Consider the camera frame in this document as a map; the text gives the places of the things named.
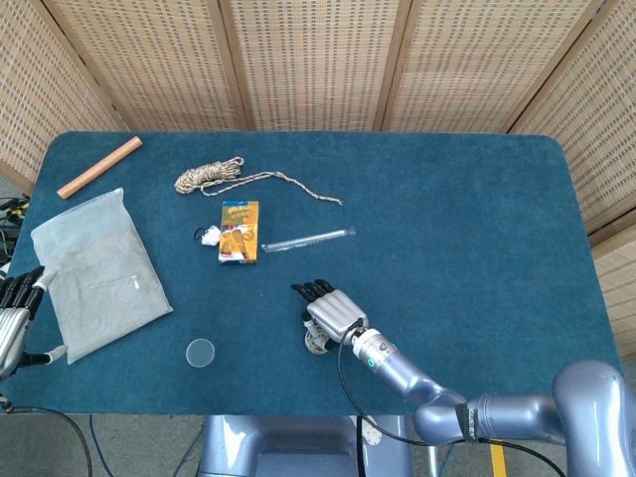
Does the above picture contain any black floor cable bundle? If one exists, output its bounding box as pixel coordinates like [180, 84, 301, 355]
[0, 196, 32, 265]

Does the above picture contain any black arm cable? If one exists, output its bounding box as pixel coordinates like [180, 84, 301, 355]
[337, 320, 568, 477]
[0, 393, 94, 477]

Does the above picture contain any silver blue robot torso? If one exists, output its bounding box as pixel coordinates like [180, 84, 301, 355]
[197, 414, 414, 477]

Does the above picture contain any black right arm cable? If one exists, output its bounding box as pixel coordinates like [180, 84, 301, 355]
[337, 320, 568, 477]

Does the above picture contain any grey zip plastic bag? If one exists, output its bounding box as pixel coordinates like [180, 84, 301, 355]
[30, 187, 175, 366]

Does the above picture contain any clear round plastic lid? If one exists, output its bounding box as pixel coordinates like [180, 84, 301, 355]
[185, 338, 217, 369]

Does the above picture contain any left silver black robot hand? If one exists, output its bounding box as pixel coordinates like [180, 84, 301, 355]
[0, 265, 69, 383]

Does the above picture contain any woven bamboo folding screen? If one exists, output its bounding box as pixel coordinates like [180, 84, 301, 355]
[0, 0, 636, 360]

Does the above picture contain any yellow blue cardboard box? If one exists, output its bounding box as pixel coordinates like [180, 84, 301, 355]
[217, 200, 260, 265]

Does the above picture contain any beige braided rope bundle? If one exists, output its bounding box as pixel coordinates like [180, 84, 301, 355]
[173, 156, 345, 207]

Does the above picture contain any clear wrapped drinking straw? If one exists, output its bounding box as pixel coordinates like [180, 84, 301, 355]
[260, 226, 357, 253]

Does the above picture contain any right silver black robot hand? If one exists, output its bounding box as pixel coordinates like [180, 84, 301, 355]
[290, 278, 371, 352]

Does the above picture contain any blue floor cable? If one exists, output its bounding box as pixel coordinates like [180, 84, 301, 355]
[87, 414, 116, 477]

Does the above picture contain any wooden round rod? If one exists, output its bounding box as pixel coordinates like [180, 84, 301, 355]
[57, 136, 144, 201]

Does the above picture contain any blue felt table cloth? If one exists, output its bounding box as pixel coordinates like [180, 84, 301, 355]
[0, 130, 625, 416]

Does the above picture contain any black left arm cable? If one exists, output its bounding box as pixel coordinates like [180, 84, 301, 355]
[0, 393, 94, 477]

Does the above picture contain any small object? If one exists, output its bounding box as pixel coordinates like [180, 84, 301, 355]
[303, 329, 335, 356]

